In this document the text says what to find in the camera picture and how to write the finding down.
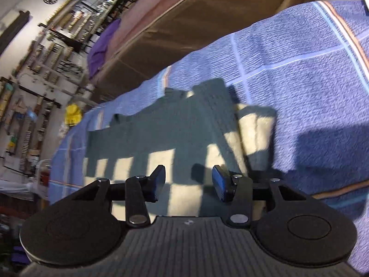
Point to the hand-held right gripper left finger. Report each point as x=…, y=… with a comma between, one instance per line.
x=158, y=182

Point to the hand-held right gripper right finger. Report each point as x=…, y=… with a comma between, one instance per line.
x=219, y=182

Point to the checkered knit sweater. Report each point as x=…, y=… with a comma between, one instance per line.
x=178, y=138

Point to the yellow plastic object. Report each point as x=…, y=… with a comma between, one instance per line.
x=72, y=114

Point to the white plastic container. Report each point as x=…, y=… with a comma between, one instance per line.
x=43, y=176

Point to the blue striped blanket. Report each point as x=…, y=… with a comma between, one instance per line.
x=311, y=92

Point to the purple cloth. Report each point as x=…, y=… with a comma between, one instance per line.
x=101, y=52

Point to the brown mattress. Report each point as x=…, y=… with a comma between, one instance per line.
x=187, y=26

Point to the wall rack of tools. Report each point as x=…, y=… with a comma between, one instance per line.
x=49, y=63

